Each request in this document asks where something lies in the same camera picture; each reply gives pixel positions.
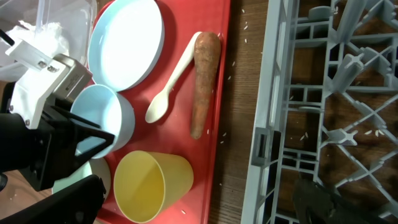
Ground red serving tray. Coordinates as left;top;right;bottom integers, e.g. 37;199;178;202
105;0;231;223

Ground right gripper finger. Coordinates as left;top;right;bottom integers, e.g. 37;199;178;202
292;179;388;224

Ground mint green bowl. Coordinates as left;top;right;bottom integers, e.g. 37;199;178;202
52;158;111;199

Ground white plastic spoon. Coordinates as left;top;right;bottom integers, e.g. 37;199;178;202
145;32;201;123

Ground clear plastic bin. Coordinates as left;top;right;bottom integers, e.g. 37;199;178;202
1;0;97;65

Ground grey dishwasher rack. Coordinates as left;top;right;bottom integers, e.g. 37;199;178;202
241;0;397;223

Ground yellow plastic cup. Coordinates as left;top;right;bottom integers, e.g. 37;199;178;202
113;151;194;223

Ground light blue plate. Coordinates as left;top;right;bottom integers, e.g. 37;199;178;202
88;0;165;91

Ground light blue bowl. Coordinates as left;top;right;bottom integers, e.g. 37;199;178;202
71;85;136;159

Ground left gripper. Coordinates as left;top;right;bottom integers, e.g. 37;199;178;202
1;106;115;224

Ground white napkin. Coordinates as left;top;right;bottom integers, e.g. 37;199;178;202
6;20;70;58

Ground orange carrot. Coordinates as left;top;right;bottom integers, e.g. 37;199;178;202
190;32;221;139

